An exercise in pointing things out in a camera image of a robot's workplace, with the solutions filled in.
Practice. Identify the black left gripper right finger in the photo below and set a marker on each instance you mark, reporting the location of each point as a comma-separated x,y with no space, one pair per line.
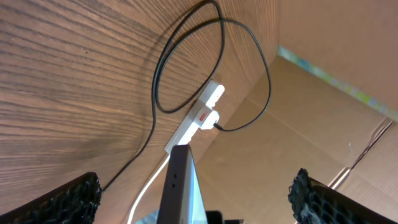
315,203

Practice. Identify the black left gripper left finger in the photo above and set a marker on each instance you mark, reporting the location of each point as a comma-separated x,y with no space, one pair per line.
75,202

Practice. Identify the blue Samsung Galaxy smartphone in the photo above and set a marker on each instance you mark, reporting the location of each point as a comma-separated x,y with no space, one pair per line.
181,201

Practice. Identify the white charger plug adapter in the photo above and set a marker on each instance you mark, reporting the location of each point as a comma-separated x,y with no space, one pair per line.
208,119

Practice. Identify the white power strip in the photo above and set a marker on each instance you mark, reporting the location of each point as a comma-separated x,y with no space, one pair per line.
190,124

